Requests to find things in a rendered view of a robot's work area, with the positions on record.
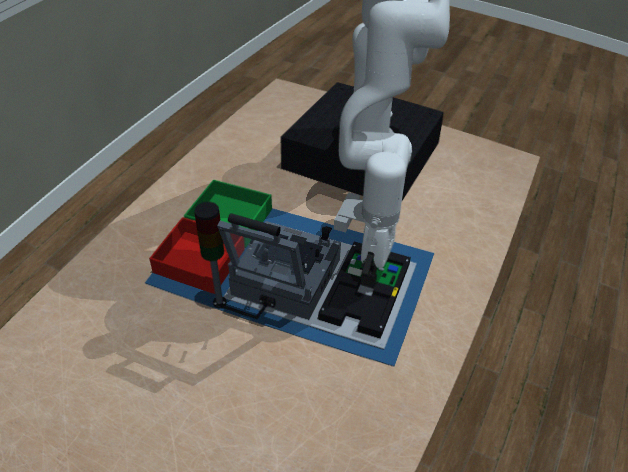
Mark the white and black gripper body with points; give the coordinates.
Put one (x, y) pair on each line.
(377, 241)

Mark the green circuit board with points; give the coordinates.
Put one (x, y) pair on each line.
(387, 275)

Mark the red open-top bin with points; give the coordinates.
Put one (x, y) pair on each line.
(181, 248)

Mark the green bin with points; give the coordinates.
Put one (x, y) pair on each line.
(234, 199)

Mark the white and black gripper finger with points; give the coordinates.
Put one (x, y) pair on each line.
(367, 281)

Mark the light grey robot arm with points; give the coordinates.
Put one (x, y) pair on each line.
(395, 28)

